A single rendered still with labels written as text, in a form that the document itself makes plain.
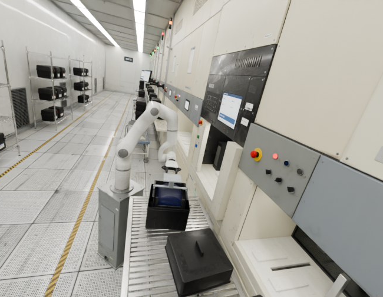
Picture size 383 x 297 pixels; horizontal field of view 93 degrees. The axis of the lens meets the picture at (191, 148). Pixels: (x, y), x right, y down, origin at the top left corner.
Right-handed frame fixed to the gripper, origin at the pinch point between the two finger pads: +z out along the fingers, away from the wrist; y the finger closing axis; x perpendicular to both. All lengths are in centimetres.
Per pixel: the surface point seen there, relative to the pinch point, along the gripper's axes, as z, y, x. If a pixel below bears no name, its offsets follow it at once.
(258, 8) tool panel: 0, -32, 111
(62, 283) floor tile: 13, 72, -107
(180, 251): 51, -8, -19
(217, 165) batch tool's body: -50, -51, -12
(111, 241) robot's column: -4, 40, -77
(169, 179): 15.5, 1.6, 2.8
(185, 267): 59, -10, -19
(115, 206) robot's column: -3, 39, -38
